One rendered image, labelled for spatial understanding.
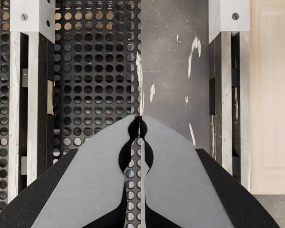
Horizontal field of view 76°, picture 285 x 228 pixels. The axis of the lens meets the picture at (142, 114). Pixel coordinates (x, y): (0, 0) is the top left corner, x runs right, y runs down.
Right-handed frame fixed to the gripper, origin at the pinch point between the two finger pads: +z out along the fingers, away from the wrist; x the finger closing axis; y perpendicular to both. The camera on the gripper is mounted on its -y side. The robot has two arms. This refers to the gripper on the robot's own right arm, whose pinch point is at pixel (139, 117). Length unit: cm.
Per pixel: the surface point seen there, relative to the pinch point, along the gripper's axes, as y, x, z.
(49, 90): 9.7, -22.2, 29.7
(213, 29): -2.5, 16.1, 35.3
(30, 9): -7.0, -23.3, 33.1
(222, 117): 13.0, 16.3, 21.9
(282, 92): 11.0, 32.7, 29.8
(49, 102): 12.2, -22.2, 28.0
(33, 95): 8.6, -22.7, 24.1
